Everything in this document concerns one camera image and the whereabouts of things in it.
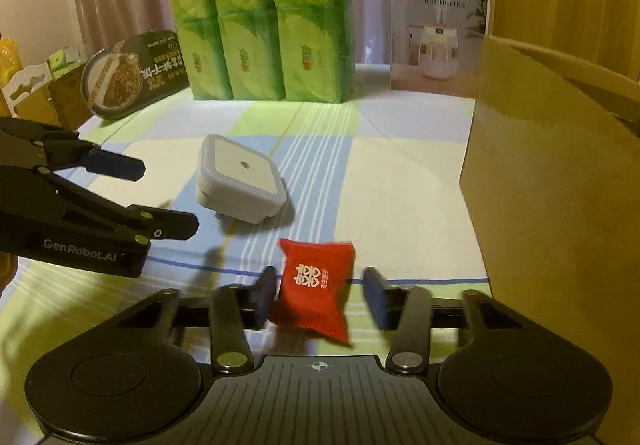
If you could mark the red packet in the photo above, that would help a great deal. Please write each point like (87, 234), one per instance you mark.
(310, 290)

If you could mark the green packets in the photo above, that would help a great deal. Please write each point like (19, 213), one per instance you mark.
(62, 61)

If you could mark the bundle of green tissue packs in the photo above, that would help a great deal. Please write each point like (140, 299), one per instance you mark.
(260, 15)

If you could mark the white humidifier box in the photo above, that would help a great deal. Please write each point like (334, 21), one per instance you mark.
(435, 25)

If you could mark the large cardboard box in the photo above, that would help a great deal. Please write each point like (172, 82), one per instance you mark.
(550, 185)

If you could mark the checked tablecloth desktop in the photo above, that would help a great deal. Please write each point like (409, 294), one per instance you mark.
(380, 175)

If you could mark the white plug-in night light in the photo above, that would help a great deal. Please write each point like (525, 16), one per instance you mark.
(240, 175)

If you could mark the yellow plastic bag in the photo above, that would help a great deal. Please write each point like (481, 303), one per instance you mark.
(7, 60)

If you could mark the black instant noodle bowl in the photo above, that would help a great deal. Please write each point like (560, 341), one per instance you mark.
(135, 75)

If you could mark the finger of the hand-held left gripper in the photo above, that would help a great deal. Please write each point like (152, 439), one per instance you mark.
(115, 165)
(165, 225)

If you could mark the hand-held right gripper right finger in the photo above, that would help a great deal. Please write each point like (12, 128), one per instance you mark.
(375, 295)

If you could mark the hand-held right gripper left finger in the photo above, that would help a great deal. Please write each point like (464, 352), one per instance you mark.
(265, 295)

